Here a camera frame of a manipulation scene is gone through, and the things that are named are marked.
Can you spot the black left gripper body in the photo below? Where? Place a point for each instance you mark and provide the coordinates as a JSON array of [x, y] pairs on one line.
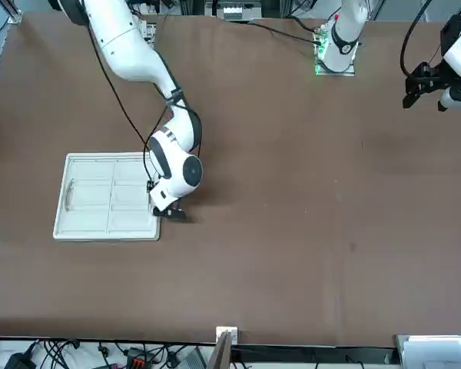
[[426, 77]]

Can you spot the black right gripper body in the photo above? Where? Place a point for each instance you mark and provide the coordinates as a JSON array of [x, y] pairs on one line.
[[173, 213]]

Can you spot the white folding storage box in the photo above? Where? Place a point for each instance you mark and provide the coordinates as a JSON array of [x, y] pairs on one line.
[[88, 200]]

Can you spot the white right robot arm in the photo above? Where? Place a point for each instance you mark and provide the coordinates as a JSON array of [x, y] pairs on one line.
[[130, 50]]

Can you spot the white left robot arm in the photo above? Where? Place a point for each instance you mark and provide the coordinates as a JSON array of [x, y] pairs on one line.
[[343, 38]]

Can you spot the white socket box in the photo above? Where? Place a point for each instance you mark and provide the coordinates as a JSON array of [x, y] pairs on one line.
[[226, 333]]

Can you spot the grey metal device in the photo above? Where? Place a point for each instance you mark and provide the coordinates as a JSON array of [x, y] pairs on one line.
[[194, 359]]

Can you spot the brown wooden board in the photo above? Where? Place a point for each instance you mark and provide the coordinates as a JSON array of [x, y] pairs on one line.
[[219, 353]]

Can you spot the red and black connector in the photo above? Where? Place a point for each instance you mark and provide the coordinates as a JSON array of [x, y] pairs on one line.
[[135, 362]]

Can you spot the white power strip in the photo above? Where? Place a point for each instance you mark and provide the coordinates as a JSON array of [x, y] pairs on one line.
[[232, 13]]

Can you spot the black power adapter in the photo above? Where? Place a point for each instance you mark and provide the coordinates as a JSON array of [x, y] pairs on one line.
[[17, 361]]

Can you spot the clear plastic sheets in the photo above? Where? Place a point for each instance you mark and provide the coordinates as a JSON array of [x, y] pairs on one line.
[[438, 351]]

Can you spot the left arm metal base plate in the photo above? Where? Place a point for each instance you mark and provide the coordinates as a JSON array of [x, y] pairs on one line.
[[338, 73]]

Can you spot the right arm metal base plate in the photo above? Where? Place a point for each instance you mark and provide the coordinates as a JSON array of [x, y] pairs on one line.
[[149, 32]]

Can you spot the aluminium corner bracket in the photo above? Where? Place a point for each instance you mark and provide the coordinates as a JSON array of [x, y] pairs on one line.
[[15, 15]]

